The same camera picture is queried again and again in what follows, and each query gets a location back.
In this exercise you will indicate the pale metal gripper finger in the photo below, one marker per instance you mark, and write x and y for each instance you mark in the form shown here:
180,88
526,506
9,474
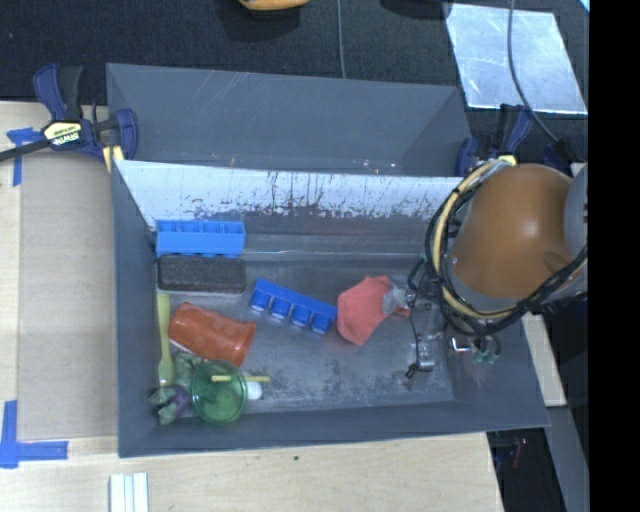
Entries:
400,298
425,359

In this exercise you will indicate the red cloth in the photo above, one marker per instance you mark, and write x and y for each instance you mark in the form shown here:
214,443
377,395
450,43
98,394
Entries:
361,312

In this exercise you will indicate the blue toy brick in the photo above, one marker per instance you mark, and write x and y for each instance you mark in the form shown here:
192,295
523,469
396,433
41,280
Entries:
200,239
292,305

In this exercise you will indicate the small white cylinder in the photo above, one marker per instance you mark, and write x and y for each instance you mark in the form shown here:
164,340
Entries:
255,391

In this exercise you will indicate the orange plastic cup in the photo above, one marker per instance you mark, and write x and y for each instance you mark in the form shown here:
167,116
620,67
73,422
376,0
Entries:
212,332

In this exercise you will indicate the dark brown flat block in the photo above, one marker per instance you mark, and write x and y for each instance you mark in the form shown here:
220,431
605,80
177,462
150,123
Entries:
201,274

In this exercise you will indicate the grey metal bin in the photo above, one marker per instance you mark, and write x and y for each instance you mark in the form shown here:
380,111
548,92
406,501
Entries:
300,120

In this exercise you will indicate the green clear cup with straw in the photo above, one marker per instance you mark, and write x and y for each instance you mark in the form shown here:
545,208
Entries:
219,395

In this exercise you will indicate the yellow-green plastic spoon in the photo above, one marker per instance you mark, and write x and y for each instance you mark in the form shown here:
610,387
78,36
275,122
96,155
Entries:
164,340

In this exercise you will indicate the green and purple toy figure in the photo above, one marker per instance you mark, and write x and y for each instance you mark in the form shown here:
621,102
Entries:
172,400

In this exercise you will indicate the pale wood board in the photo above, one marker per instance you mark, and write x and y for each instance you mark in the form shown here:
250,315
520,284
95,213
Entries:
65,300

